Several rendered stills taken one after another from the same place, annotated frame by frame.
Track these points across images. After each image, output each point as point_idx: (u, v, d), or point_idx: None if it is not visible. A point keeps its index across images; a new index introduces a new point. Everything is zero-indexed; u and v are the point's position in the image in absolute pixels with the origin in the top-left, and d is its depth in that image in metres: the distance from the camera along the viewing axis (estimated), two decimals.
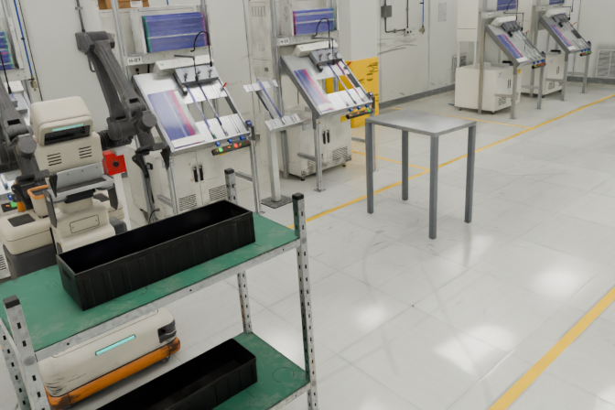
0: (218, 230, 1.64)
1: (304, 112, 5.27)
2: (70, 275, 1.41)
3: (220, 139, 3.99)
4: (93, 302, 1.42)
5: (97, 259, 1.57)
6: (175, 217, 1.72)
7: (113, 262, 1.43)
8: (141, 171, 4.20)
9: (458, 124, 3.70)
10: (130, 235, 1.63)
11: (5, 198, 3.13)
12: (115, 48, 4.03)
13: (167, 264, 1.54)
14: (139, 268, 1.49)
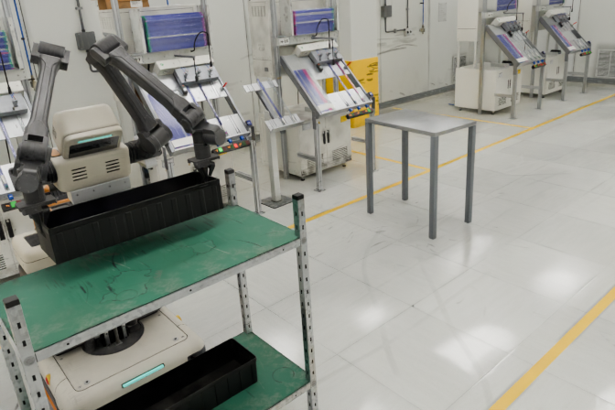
0: (186, 195, 1.75)
1: (304, 112, 5.27)
2: (45, 231, 1.53)
3: None
4: (67, 256, 1.53)
5: (72, 222, 1.69)
6: (147, 186, 1.84)
7: (84, 219, 1.55)
8: (141, 171, 4.20)
9: (458, 124, 3.70)
10: (103, 200, 1.75)
11: (5, 198, 3.13)
12: None
13: (137, 224, 1.66)
14: (110, 227, 1.60)
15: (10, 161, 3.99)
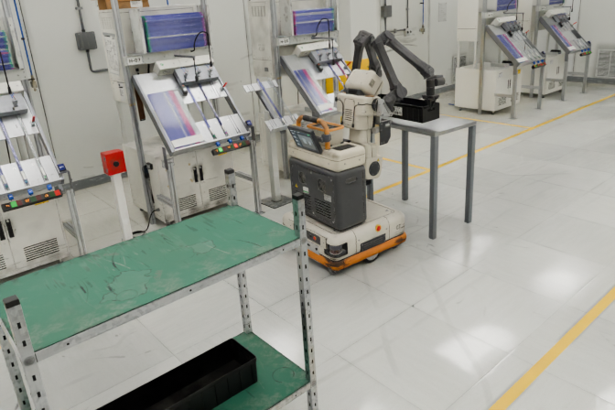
0: None
1: (304, 112, 5.27)
2: (435, 106, 3.54)
3: (220, 139, 3.99)
4: None
5: (411, 113, 3.57)
6: None
7: None
8: (141, 171, 4.20)
9: (458, 124, 3.70)
10: (398, 105, 3.64)
11: (5, 198, 3.13)
12: (115, 48, 4.03)
13: None
14: (420, 106, 3.71)
15: (10, 161, 3.99)
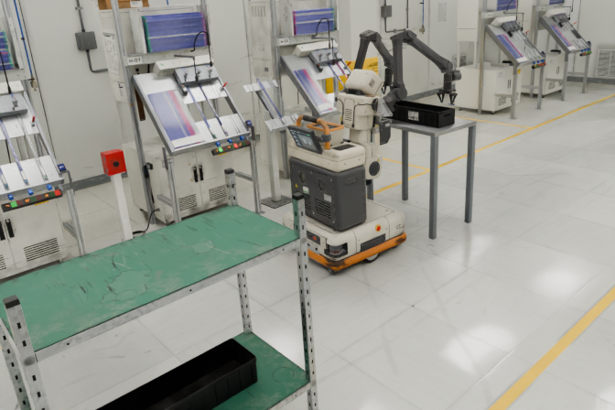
0: (409, 103, 4.02)
1: (304, 112, 5.27)
2: (450, 112, 3.65)
3: (220, 139, 3.99)
4: None
5: (427, 118, 3.68)
6: (399, 106, 3.87)
7: (443, 106, 3.75)
8: (141, 171, 4.20)
9: (458, 124, 3.70)
10: (415, 111, 3.76)
11: (5, 198, 3.13)
12: (115, 48, 4.03)
13: None
14: (436, 112, 3.82)
15: (10, 161, 3.99)
